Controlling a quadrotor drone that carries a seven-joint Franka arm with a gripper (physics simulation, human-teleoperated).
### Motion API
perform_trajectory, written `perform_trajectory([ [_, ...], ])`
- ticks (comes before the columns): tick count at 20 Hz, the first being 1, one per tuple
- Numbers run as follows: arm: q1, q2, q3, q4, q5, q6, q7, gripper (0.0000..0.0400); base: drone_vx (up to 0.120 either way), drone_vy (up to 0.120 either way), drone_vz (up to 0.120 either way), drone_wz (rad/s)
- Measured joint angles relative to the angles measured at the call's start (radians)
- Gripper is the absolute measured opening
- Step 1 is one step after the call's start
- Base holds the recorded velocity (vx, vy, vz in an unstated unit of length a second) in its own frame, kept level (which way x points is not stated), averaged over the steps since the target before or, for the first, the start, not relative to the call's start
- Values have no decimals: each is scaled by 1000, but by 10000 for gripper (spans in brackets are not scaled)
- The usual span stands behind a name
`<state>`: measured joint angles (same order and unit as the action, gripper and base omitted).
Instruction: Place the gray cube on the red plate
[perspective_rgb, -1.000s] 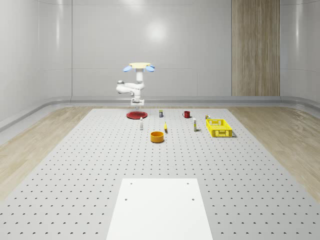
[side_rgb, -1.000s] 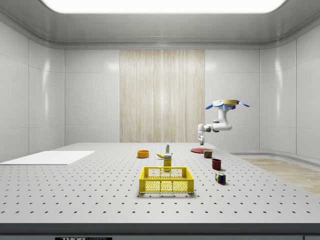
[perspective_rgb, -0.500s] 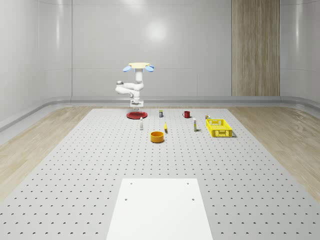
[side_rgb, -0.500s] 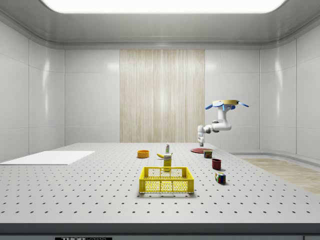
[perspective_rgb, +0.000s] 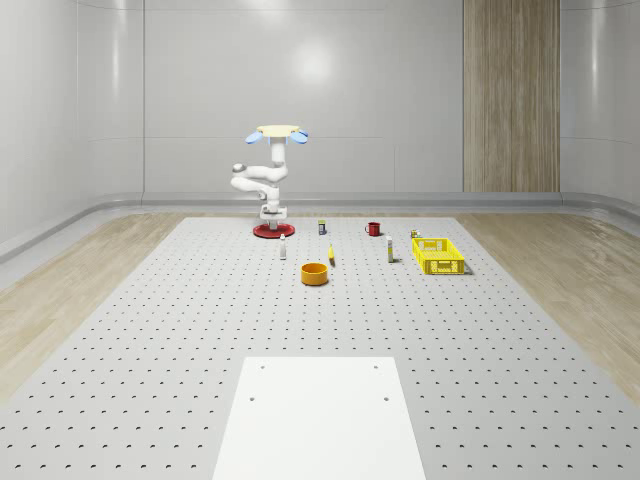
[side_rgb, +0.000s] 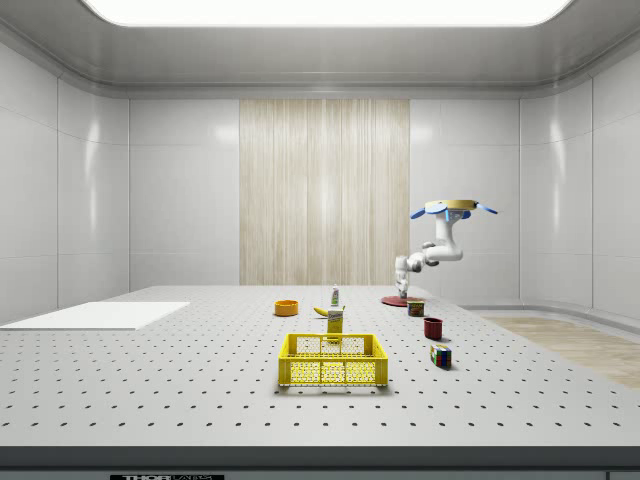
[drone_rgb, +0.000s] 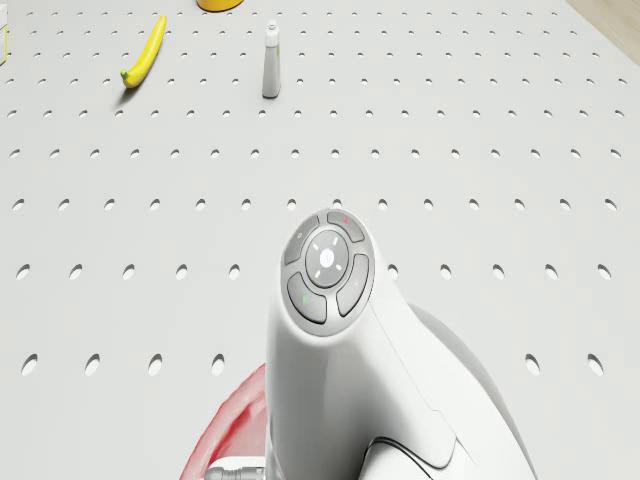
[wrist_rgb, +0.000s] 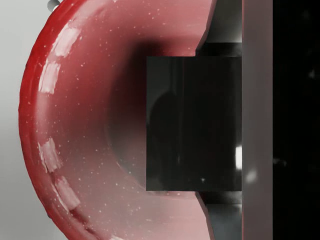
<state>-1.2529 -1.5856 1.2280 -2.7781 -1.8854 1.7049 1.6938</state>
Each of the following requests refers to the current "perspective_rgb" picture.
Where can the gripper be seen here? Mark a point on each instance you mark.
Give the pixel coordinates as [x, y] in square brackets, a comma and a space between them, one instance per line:
[273, 212]

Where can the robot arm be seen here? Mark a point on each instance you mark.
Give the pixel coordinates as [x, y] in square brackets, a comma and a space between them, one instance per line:
[260, 172]

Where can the red plate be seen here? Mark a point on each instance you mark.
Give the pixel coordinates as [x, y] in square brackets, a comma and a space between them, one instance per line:
[287, 231]

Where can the small white bottle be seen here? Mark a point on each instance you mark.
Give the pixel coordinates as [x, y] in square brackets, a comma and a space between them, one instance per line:
[283, 249]

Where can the flat-sided can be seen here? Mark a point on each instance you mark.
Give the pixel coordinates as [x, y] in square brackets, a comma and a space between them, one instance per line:
[322, 228]

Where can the banana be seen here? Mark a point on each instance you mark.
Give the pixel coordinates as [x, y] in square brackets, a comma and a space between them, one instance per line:
[331, 254]

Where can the yellow bowl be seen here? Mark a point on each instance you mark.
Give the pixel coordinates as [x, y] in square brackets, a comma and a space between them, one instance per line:
[314, 276]

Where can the red mug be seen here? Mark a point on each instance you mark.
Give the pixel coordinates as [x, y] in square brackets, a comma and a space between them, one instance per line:
[374, 229]

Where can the yellow basket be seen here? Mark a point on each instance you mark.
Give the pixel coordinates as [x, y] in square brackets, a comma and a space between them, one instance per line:
[438, 260]

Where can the white board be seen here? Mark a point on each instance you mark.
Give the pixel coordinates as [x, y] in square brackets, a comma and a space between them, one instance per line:
[319, 420]

